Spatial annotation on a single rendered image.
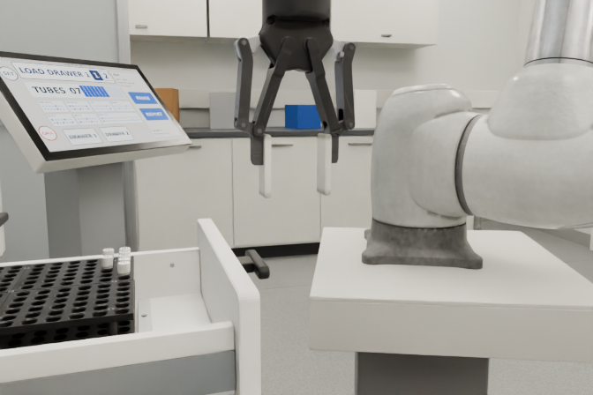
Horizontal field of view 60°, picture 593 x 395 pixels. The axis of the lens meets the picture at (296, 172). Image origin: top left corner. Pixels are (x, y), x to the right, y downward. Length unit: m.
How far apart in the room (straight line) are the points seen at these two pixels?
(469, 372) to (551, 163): 0.35
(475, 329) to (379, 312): 0.12
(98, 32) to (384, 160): 1.55
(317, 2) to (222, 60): 3.60
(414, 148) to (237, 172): 2.74
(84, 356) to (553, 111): 0.59
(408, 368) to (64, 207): 0.95
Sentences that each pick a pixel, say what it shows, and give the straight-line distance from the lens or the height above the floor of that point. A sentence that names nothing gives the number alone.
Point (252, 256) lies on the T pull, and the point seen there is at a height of 0.91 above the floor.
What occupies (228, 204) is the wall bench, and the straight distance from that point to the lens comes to 3.50.
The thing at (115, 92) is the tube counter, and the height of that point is 1.11.
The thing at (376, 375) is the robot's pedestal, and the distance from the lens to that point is 0.87.
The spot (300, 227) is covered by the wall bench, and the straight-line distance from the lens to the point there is 3.62.
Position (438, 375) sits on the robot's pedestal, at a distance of 0.87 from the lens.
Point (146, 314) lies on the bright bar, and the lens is 0.61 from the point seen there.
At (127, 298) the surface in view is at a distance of 0.51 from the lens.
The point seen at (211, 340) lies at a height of 0.88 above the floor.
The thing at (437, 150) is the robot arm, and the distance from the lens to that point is 0.77.
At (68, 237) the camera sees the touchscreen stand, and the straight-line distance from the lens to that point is 1.45.
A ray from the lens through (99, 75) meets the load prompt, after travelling 1.52.
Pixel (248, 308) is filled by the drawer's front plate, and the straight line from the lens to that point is 0.42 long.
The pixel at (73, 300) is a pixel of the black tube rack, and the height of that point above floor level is 0.90.
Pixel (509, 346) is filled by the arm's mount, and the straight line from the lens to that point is 0.73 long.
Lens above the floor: 1.08
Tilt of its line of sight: 8 degrees down
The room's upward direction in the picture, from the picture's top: straight up
